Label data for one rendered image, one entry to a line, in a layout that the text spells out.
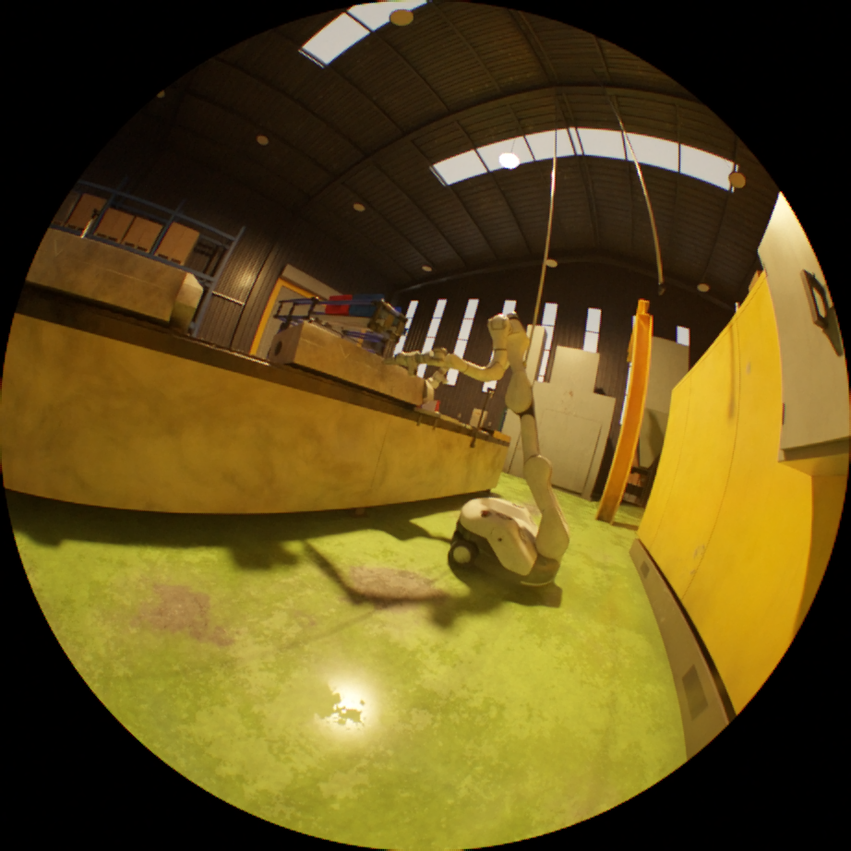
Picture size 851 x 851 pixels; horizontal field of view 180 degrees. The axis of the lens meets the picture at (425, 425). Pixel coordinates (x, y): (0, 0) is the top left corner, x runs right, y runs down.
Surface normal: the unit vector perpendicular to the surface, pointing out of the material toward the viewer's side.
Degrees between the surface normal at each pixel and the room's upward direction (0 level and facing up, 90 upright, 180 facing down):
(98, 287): 80
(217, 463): 90
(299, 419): 90
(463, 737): 0
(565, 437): 90
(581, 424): 90
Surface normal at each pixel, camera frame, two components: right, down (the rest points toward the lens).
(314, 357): 0.82, 0.07
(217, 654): 0.29, -0.96
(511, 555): -0.51, -0.14
